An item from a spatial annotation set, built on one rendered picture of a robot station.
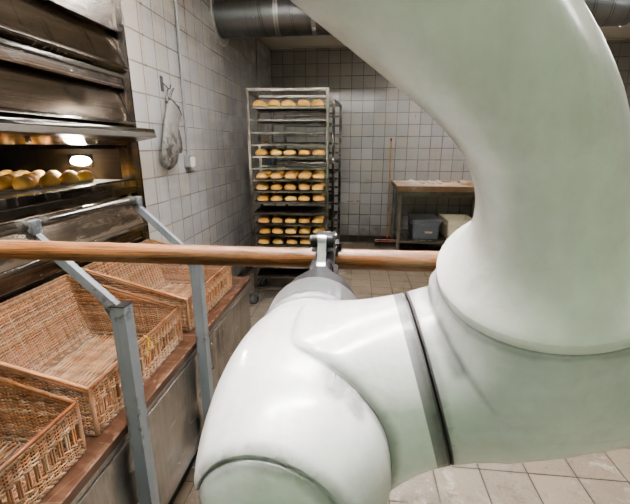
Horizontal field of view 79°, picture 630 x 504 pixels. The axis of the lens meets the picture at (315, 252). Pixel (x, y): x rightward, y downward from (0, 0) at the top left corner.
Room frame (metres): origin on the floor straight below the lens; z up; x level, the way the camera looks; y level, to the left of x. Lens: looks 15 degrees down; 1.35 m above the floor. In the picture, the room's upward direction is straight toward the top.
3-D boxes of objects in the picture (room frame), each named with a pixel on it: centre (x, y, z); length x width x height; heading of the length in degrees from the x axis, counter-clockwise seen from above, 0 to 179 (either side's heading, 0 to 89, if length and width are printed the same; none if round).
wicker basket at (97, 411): (1.17, 0.80, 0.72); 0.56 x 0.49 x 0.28; 174
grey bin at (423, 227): (4.90, -1.41, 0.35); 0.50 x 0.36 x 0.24; 174
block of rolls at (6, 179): (1.82, 1.45, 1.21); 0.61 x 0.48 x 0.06; 84
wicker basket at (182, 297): (1.79, 0.74, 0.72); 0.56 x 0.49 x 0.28; 173
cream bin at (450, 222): (4.85, -1.82, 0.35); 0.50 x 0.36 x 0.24; 175
